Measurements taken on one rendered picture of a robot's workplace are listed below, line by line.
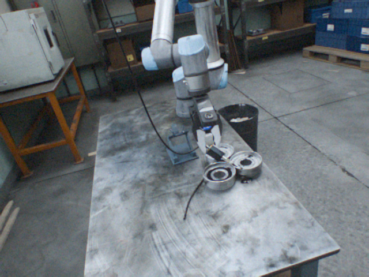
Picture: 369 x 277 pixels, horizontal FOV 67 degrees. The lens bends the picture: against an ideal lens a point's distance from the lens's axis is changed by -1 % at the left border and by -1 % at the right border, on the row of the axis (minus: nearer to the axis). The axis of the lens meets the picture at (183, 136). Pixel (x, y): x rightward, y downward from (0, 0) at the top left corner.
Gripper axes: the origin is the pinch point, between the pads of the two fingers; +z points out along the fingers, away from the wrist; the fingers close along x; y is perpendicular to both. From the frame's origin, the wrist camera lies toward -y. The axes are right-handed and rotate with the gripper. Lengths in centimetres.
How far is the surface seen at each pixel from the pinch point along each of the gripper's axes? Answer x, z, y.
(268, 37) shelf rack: -194, 0, 346
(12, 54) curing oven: 119, -46, 199
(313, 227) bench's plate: -16.2, 13.8, -30.1
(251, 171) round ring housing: -10.2, 7.9, -6.6
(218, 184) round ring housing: 1.4, 7.9, -8.6
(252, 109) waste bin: -66, 33, 125
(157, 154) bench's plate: 17.2, 7.0, 23.1
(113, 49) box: 40, -29, 345
